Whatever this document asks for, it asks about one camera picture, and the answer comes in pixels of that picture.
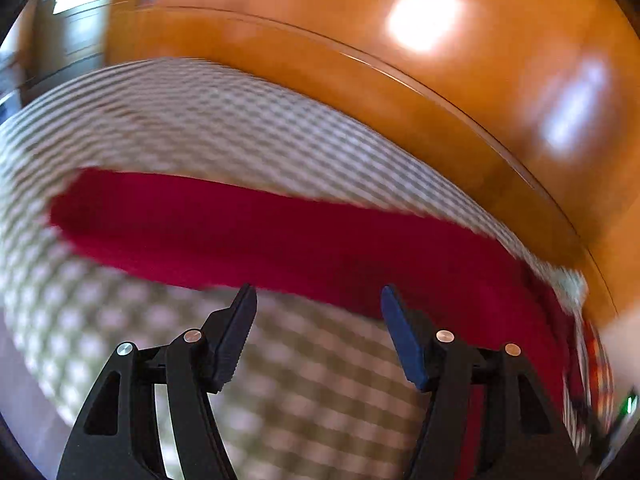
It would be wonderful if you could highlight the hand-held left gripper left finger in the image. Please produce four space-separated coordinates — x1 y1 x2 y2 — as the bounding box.
56 283 258 480

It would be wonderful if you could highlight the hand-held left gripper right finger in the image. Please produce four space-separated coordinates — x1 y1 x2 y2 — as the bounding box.
381 284 584 480

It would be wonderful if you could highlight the red fleece garment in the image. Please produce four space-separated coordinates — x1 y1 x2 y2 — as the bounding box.
49 167 591 480

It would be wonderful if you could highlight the multicoloured checked pillow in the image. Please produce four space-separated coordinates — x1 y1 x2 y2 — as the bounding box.
580 317 617 413

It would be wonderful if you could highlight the green checked bed cover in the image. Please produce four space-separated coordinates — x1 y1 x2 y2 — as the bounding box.
0 57 618 480

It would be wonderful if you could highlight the wooden wardrobe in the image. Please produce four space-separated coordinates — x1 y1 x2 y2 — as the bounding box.
102 0 640 333

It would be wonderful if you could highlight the brown wooden door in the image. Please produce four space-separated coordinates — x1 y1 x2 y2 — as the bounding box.
0 0 121 111

